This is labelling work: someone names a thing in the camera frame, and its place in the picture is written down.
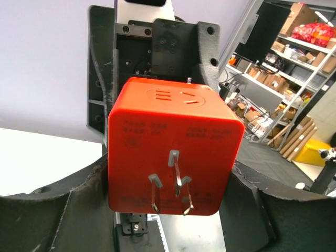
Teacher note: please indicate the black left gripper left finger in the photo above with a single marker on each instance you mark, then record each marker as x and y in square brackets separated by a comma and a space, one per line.
[71, 214]

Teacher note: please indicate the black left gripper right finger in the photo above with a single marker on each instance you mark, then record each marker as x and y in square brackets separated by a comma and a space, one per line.
[259, 213]

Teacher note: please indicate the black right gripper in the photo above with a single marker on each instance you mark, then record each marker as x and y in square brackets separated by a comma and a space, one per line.
[164, 49]

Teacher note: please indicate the red cube socket adapter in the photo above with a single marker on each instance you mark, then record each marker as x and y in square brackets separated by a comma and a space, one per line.
[171, 148]

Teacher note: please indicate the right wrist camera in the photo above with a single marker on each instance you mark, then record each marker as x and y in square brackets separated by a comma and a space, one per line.
[143, 11]

